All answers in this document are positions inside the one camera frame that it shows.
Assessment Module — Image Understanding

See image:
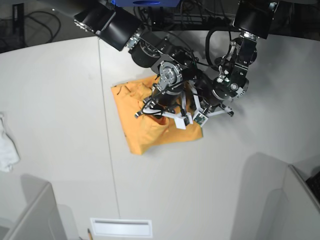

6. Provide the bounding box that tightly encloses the black gripper with bracket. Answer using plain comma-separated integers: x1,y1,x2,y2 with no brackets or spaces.
134,61,194,122

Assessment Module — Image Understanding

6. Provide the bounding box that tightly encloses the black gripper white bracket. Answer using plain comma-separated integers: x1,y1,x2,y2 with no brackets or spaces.
189,74,234,120

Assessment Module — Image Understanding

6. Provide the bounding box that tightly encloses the orange T-shirt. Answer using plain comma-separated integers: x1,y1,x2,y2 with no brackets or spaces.
111,76,203,155

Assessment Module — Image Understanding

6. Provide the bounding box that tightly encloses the black orange robot arm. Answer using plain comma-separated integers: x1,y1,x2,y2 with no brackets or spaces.
74,1,234,129

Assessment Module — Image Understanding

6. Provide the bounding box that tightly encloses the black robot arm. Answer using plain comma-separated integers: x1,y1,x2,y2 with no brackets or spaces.
191,0,279,126

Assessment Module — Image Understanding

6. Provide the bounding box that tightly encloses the blue grey device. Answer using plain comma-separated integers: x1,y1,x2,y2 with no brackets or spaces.
111,0,180,7

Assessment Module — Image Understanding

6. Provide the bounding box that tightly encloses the grey bin right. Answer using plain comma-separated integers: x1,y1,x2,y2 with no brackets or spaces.
255,165,320,240

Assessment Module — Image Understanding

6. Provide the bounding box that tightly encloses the grey bin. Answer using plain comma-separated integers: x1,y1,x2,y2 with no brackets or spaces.
255,165,320,240
0,174,67,240

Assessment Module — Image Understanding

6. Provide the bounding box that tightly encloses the pencil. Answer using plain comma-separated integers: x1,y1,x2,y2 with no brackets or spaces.
87,228,93,240

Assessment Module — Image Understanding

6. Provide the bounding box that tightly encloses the white crumpled cloth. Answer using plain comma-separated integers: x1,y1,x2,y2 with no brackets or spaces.
0,112,21,173

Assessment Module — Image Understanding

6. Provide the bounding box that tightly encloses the grey bin left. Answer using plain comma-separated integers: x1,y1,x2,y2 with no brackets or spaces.
0,174,67,240

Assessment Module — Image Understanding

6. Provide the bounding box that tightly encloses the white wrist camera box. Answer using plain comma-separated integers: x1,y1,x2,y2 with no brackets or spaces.
193,112,208,128
174,115,193,130

